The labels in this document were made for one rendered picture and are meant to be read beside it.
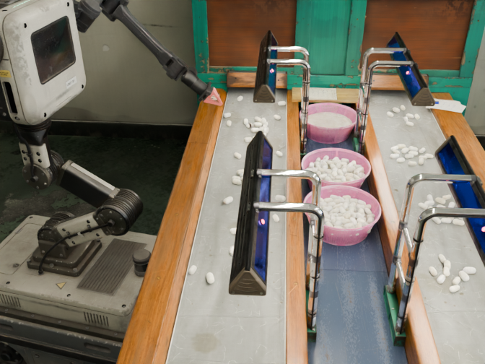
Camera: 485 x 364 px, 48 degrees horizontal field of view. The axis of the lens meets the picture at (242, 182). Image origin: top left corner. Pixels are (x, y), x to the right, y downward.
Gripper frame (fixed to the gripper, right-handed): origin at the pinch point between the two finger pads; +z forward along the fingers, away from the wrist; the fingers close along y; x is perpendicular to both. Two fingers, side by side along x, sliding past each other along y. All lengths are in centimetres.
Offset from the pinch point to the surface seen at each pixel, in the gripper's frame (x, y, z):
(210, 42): -4.8, 40.4, -16.1
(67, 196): 131, 49, -24
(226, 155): 6.0, -24.6, 11.9
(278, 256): -8, -86, 30
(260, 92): -29.2, -38.5, 1.0
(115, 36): 61, 125, -58
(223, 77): 4.6, 39.5, -0.4
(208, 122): 10.9, 0.1, 1.6
